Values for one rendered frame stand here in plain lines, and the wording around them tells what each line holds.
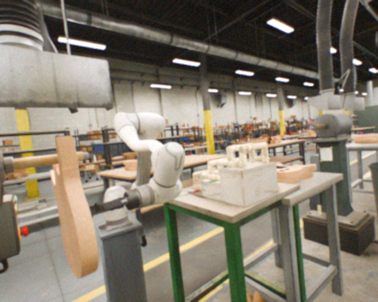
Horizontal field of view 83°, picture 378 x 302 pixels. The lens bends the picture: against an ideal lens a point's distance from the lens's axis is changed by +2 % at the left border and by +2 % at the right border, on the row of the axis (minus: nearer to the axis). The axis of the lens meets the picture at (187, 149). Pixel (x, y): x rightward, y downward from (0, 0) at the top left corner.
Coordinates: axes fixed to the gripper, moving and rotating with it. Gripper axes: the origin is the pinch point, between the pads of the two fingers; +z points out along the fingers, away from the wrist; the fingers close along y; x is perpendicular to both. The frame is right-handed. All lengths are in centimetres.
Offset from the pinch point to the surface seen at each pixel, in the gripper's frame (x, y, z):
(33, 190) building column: 151, 673, -3
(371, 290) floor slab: -113, 1, -178
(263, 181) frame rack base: -11, -18, -78
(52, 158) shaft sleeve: 18.4, -9.0, 5.8
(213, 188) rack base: -6, 3, -64
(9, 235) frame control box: 1.4, 18.7, 19.7
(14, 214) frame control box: 8.0, 17.6, 17.6
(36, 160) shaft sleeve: 18.5, -9.1, 9.9
